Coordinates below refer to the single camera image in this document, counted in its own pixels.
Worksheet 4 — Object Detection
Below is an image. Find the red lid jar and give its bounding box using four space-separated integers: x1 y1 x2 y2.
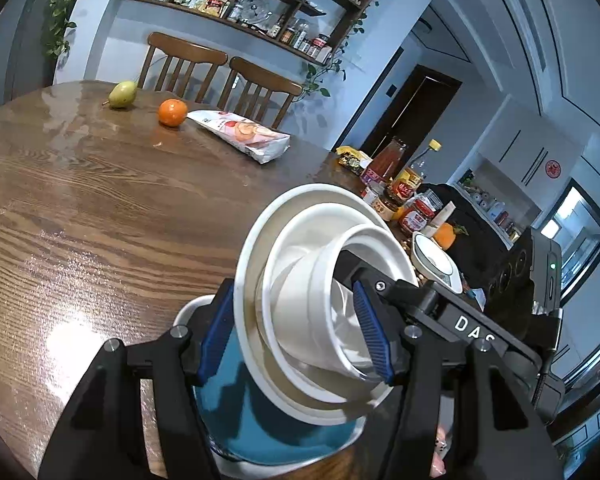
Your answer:
399 189 445 237

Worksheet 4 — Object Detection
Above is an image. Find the woven trivet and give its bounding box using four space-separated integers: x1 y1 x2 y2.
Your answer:
400 240 431 286

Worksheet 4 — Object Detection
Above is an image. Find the large square patterned plate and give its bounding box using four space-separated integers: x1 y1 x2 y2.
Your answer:
172 294 371 480

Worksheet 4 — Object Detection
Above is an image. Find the blue bowl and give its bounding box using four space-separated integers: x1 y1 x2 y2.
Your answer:
192 330 366 466

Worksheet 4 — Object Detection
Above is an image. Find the wooden chair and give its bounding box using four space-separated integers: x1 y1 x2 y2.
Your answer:
137 31 229 101
220 56 303 128

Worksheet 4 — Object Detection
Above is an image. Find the orange fruit with leaf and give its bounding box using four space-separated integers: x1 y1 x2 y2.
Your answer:
432 221 468 252

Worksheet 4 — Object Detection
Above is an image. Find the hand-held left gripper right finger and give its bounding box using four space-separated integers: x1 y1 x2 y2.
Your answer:
352 280 566 480

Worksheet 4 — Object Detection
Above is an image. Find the grey refrigerator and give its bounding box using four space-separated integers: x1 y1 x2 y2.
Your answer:
0 0 61 106

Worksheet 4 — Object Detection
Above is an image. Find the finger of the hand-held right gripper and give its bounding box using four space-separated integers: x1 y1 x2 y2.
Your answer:
337 251 422 329

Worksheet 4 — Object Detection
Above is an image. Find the brown jar black lid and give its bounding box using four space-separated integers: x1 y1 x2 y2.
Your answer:
372 191 403 223

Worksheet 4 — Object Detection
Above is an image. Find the black round object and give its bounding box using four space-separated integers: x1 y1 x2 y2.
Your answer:
420 183 512 301

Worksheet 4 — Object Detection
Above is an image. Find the medium white bowl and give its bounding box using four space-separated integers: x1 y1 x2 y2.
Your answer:
261 203 411 403

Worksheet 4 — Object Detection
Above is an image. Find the green vine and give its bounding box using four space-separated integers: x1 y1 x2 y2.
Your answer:
300 0 386 98

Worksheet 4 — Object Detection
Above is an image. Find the white wall cabinet niche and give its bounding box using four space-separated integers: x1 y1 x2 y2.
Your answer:
450 157 541 246

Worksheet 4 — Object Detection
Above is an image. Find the clear glass jar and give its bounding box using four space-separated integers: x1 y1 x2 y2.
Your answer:
361 182 385 206

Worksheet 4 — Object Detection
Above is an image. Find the wooden wall shelf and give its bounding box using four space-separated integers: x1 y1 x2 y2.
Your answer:
116 0 398 66

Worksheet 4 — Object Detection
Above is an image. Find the white snack bag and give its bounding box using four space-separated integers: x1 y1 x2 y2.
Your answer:
186 109 291 164

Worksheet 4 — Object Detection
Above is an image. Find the small white ribbed cup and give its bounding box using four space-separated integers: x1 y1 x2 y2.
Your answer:
310 224 406 381

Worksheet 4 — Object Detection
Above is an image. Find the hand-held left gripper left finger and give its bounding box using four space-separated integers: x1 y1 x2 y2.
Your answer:
37 277 237 480

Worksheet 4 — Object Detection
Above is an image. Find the red sauce bottle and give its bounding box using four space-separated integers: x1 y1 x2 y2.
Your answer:
361 137 409 186

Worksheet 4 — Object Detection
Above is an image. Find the large white bowl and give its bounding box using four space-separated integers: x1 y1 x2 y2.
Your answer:
233 183 421 426

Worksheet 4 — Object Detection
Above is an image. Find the dark brown door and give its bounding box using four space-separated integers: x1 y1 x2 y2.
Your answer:
360 65 463 161

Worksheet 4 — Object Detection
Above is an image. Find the trailing green plant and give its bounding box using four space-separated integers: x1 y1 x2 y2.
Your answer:
42 0 93 61

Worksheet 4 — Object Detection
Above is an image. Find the yellow cap vinegar bottle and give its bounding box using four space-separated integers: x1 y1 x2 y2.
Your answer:
391 139 442 201

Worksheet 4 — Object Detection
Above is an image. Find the green pear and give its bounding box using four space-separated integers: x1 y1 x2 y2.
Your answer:
102 80 137 110

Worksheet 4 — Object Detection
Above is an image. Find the yellow snack packet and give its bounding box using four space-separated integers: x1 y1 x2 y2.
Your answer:
336 146 373 176

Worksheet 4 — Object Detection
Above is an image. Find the white tube packet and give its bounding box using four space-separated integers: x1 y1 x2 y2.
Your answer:
432 201 456 236

